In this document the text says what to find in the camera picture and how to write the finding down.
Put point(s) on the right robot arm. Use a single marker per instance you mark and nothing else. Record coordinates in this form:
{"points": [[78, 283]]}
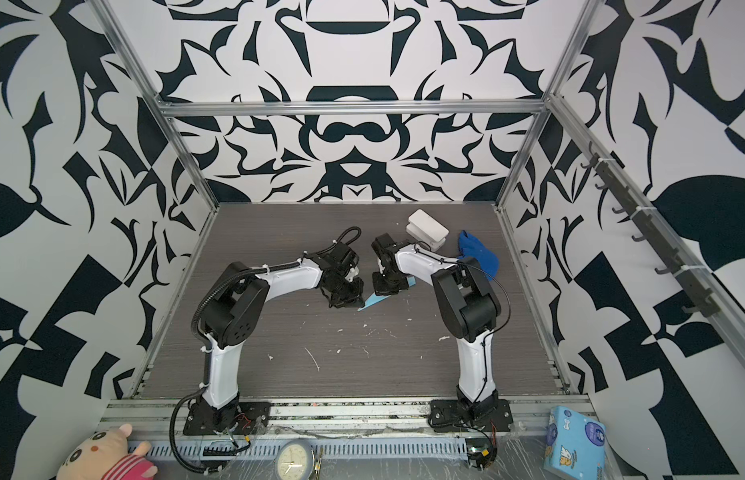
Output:
{"points": [[468, 306]]}

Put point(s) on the black wall hook rack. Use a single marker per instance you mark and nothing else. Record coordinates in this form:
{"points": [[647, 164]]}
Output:
{"points": [[648, 221]]}

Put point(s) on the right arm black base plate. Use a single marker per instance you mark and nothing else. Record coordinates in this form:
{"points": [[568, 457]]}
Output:
{"points": [[455, 416]]}

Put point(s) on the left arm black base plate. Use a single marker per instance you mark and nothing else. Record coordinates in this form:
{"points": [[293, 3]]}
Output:
{"points": [[243, 419]]}

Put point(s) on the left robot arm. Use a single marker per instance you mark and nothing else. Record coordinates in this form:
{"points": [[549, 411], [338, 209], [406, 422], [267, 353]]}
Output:
{"points": [[227, 315]]}

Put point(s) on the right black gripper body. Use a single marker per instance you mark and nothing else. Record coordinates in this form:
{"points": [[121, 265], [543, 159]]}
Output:
{"points": [[386, 284]]}

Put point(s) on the blue cloth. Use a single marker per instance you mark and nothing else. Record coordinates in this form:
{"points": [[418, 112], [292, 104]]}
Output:
{"points": [[471, 246]]}

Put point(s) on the pink plush toy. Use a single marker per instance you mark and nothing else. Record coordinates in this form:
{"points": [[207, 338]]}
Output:
{"points": [[105, 455]]}

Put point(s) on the light blue paper sheet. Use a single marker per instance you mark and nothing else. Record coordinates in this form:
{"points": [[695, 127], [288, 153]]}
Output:
{"points": [[375, 298]]}

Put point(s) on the blue tissue pack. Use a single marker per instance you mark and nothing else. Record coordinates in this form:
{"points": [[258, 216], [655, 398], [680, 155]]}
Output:
{"points": [[575, 446]]}

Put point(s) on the small black electronics module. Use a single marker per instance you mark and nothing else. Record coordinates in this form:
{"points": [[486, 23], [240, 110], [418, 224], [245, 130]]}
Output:
{"points": [[481, 454]]}

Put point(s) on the round analog clock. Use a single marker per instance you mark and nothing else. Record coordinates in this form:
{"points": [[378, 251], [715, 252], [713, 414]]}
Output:
{"points": [[295, 461]]}

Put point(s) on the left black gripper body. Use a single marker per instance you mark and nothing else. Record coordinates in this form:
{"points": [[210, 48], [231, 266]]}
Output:
{"points": [[347, 294]]}

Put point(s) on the white slotted cable duct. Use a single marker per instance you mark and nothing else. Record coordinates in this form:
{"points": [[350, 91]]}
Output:
{"points": [[449, 448]]}

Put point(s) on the white rectangular box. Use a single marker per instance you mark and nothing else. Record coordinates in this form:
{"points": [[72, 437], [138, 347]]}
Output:
{"points": [[422, 227]]}

